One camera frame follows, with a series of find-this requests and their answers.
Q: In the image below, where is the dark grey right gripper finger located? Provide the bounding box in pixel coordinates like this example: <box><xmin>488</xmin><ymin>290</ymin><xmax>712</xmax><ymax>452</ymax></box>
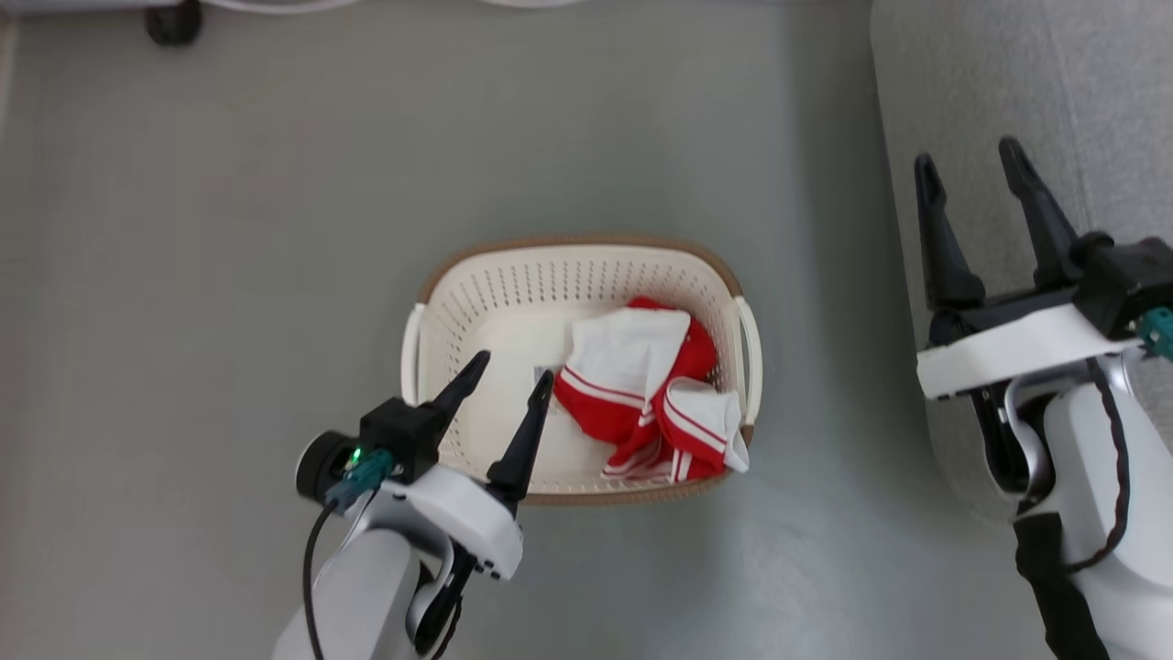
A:
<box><xmin>914</xmin><ymin>152</ymin><xmax>987</xmax><ymax>311</ymax></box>
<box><xmin>998</xmin><ymin>137</ymin><xmax>1084</xmax><ymax>291</ymax></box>

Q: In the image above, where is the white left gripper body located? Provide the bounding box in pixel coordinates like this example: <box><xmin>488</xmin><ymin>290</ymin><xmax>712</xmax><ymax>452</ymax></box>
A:
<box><xmin>376</xmin><ymin>463</ymin><xmax>525</xmax><ymax>582</ymax></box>

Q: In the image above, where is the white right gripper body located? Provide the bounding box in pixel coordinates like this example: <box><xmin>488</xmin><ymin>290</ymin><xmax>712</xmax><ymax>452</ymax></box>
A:
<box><xmin>916</xmin><ymin>286</ymin><xmax>1143</xmax><ymax>401</ymax></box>

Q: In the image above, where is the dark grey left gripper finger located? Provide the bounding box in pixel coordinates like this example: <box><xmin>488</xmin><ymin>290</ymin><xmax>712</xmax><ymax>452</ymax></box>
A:
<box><xmin>486</xmin><ymin>368</ymin><xmax>556</xmax><ymax>519</ymax></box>
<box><xmin>423</xmin><ymin>350</ymin><xmax>492</xmax><ymax>441</ymax></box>

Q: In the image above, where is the red and white garment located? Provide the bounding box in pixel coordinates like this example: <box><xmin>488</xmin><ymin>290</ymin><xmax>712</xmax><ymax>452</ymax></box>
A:
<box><xmin>553</xmin><ymin>295</ymin><xmax>751</xmax><ymax>485</ymax></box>

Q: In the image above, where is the grey fabric sofa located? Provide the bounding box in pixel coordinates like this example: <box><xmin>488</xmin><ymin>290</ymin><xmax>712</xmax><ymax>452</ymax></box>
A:
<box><xmin>869</xmin><ymin>0</ymin><xmax>1173</xmax><ymax>525</ymax></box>

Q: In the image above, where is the cream perforated laundry basket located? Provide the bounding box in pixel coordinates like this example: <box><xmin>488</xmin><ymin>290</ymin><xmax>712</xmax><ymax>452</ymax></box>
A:
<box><xmin>400</xmin><ymin>236</ymin><xmax>763</xmax><ymax>507</ymax></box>

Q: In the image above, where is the black caster wheel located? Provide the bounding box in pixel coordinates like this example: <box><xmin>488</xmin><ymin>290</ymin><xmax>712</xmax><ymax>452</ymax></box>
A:
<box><xmin>145</xmin><ymin>0</ymin><xmax>203</xmax><ymax>47</ymax></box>

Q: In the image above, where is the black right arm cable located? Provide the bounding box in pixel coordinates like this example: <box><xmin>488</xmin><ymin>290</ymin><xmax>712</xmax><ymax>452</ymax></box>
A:
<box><xmin>1054</xmin><ymin>356</ymin><xmax>1134</xmax><ymax>574</ymax></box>

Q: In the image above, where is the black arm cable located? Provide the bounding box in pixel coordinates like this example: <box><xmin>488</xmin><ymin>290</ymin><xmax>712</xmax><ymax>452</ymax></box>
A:
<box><xmin>301</xmin><ymin>500</ymin><xmax>342</xmax><ymax>660</ymax></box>
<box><xmin>1054</xmin><ymin>356</ymin><xmax>1134</xmax><ymax>574</ymax></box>

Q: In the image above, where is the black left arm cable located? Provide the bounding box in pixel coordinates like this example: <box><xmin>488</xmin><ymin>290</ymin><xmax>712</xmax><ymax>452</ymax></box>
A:
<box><xmin>301</xmin><ymin>500</ymin><xmax>342</xmax><ymax>660</ymax></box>

